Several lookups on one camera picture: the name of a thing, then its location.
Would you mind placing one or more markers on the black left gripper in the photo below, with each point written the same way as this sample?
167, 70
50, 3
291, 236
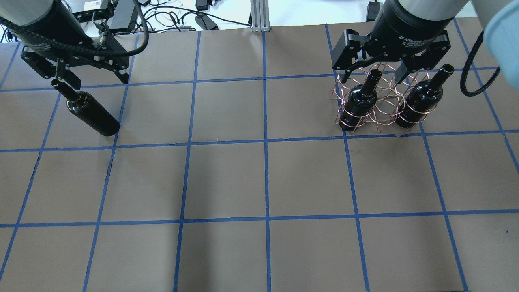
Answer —
61, 35

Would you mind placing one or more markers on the aluminium frame post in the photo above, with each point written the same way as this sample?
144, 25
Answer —
260, 16

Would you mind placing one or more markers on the copper wire wine basket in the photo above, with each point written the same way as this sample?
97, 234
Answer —
391, 96

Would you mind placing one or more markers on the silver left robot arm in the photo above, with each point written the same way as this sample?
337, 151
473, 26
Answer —
17, 13

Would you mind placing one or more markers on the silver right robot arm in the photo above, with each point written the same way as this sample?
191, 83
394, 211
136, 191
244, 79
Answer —
499, 22

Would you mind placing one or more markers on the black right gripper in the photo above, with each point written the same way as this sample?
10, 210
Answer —
409, 34

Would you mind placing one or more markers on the dark wine bottle in basket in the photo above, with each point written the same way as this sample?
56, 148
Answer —
360, 102

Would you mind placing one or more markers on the dark glass wine bottle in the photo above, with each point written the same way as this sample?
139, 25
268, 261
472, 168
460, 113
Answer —
82, 105

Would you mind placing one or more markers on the black power adapter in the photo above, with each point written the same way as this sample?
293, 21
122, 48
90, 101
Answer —
206, 23

